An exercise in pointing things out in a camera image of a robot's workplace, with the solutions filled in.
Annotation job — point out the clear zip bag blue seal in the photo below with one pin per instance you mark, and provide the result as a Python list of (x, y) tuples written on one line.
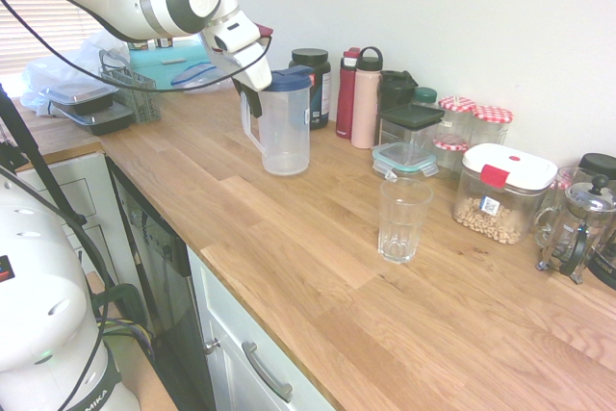
[(197, 75)]

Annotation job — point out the metal French press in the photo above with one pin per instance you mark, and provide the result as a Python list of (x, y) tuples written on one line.
[(606, 266)]

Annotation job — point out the black food container clear lid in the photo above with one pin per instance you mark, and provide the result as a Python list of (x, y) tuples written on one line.
[(103, 122), (77, 98)]

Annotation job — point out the white plastic bag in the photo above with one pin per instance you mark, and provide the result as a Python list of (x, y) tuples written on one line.
[(96, 52)]

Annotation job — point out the red water bottle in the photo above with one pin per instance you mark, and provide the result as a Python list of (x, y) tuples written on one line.
[(345, 103)]

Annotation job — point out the black shaker bottle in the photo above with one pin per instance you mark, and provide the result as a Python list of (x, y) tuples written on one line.
[(397, 88)]

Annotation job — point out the jar with black lid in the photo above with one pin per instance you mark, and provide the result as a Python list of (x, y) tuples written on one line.
[(599, 163)]

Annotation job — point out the silver cabinet knob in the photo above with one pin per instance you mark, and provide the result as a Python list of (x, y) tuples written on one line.
[(212, 346)]

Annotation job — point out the square canister black lid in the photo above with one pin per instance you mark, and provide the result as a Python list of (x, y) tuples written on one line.
[(411, 117)]

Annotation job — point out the glass French press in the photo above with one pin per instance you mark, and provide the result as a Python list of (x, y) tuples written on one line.
[(584, 223)]

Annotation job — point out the white kitchen cabinet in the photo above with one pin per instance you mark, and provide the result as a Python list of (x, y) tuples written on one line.
[(231, 315)]

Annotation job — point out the black Vega protein tub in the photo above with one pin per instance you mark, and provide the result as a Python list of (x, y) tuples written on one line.
[(320, 93)]

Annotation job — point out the cereal canister white lid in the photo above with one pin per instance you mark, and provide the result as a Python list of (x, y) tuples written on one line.
[(505, 189)]

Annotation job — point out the grey cutlery basket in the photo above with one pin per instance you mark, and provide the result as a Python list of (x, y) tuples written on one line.
[(139, 93)]

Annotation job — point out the small jar red checkered lid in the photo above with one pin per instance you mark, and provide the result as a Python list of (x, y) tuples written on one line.
[(450, 145)]

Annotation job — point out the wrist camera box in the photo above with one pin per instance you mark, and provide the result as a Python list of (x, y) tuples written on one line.
[(231, 33)]

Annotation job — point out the pink bottle black lid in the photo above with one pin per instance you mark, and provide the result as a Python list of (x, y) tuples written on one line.
[(366, 108)]

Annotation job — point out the teal box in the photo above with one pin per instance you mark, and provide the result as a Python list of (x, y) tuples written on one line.
[(149, 62)]

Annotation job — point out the glass container teal lid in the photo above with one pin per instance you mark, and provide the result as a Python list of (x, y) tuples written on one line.
[(404, 156)]

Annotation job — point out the black dishwasher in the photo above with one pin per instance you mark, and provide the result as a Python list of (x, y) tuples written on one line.
[(163, 276)]

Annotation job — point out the clear pitcher blue lid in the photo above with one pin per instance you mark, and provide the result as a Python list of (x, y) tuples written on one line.
[(286, 132)]

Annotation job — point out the clear jar green lid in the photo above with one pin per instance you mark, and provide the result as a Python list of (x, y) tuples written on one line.
[(426, 95)]

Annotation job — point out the clear drinking glass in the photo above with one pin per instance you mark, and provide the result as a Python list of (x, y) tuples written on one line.
[(404, 223)]

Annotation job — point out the tall jar red checkered lid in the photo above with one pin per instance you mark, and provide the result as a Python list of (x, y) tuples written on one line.
[(456, 105), (493, 117)]

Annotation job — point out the window blinds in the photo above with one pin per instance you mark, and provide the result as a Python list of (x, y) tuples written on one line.
[(48, 21)]

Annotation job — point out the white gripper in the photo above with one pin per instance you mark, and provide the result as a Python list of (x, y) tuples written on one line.
[(252, 67)]

